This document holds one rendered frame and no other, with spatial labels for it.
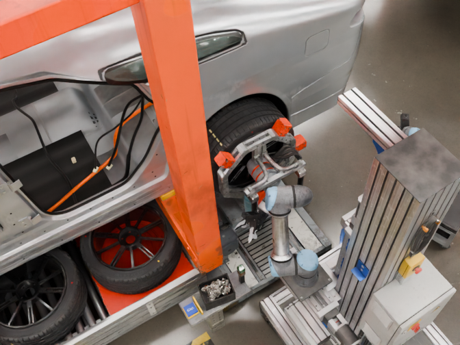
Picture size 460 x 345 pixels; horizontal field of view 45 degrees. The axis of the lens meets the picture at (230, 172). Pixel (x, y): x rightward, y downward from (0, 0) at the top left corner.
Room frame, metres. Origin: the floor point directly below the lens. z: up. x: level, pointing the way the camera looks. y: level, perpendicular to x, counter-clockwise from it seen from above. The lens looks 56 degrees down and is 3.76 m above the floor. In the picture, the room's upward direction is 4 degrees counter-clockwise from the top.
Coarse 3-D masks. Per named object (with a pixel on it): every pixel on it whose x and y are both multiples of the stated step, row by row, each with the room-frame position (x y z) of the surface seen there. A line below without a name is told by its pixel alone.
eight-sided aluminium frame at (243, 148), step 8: (256, 136) 2.01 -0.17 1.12; (264, 136) 2.03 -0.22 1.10; (272, 136) 2.01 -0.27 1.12; (280, 136) 2.03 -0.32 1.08; (288, 136) 2.08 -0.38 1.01; (240, 144) 1.96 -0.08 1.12; (248, 144) 1.98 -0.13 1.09; (256, 144) 1.95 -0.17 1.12; (288, 144) 2.11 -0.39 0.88; (232, 152) 1.95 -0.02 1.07; (240, 152) 1.92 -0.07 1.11; (248, 152) 1.92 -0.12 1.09; (288, 152) 2.08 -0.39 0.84; (240, 160) 1.90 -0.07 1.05; (280, 160) 2.10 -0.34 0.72; (288, 160) 2.08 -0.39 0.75; (224, 168) 1.90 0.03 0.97; (232, 168) 1.87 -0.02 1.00; (224, 176) 1.85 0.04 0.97; (224, 184) 1.85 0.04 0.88; (224, 192) 1.84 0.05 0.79; (232, 192) 1.88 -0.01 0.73; (240, 192) 1.91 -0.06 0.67
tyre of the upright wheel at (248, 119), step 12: (228, 108) 2.20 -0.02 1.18; (240, 108) 2.19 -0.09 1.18; (252, 108) 2.19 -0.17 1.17; (264, 108) 2.21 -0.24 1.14; (276, 108) 2.29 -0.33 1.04; (216, 120) 2.14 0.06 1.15; (228, 120) 2.11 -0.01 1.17; (240, 120) 2.10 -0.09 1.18; (252, 120) 2.09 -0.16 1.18; (264, 120) 2.09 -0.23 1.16; (276, 120) 2.12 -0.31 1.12; (216, 132) 2.06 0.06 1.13; (228, 132) 2.04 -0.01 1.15; (240, 132) 2.02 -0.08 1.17; (252, 132) 2.04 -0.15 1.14; (288, 132) 2.16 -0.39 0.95; (216, 144) 1.99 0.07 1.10; (228, 144) 1.97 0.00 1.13; (216, 168) 1.92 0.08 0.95; (216, 180) 1.92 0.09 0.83
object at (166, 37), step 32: (160, 0) 1.44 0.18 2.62; (160, 32) 1.43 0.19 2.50; (192, 32) 1.48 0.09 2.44; (160, 64) 1.42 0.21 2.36; (192, 64) 1.47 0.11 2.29; (160, 96) 1.44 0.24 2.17; (192, 96) 1.46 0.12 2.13; (160, 128) 1.53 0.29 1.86; (192, 128) 1.45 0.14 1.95; (192, 160) 1.44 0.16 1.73; (192, 192) 1.43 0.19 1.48; (192, 224) 1.41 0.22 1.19; (192, 256) 1.48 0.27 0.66
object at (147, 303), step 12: (192, 276) 1.47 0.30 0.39; (204, 276) 1.50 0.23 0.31; (168, 288) 1.40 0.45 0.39; (180, 288) 1.42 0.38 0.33; (144, 300) 1.33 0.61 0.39; (156, 300) 1.34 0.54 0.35; (120, 312) 1.26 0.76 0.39; (132, 312) 1.27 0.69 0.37; (156, 312) 1.32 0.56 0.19; (96, 324) 1.20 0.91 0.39; (108, 324) 1.19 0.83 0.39; (120, 324) 1.22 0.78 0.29; (84, 336) 1.13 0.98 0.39; (96, 336) 1.15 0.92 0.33
